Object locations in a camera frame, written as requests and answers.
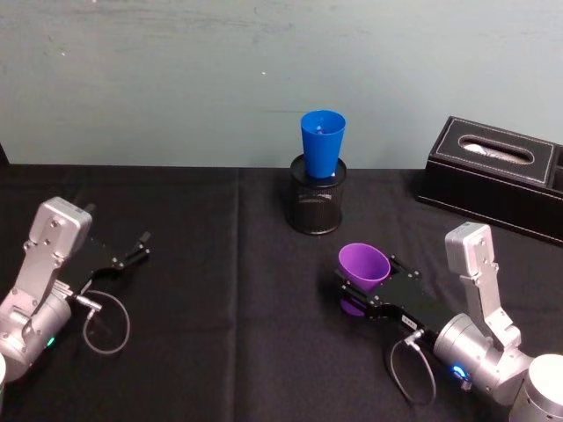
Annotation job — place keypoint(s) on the blue plastic cup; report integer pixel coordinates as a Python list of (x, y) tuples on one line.
[(321, 149)]

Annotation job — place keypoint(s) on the purple plastic cup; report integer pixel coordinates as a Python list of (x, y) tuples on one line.
[(363, 268)]

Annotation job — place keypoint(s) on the white tissue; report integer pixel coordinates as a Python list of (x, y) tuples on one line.
[(488, 152)]

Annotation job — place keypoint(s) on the black leather tissue box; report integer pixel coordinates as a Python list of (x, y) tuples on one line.
[(479, 189)]

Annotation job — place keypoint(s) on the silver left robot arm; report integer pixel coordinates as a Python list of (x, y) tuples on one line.
[(41, 272)]

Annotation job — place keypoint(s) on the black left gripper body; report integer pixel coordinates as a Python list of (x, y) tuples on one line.
[(88, 261)]

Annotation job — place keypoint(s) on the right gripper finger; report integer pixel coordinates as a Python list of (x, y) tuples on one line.
[(404, 269), (358, 295)]

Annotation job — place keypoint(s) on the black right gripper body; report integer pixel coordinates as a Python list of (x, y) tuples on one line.
[(407, 303)]

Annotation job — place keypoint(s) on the black table cloth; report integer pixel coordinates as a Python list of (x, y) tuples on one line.
[(211, 272)]

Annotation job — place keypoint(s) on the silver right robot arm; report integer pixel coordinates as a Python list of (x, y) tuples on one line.
[(479, 351)]

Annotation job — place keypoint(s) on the black mesh pen holder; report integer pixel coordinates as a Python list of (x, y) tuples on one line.
[(314, 208)]

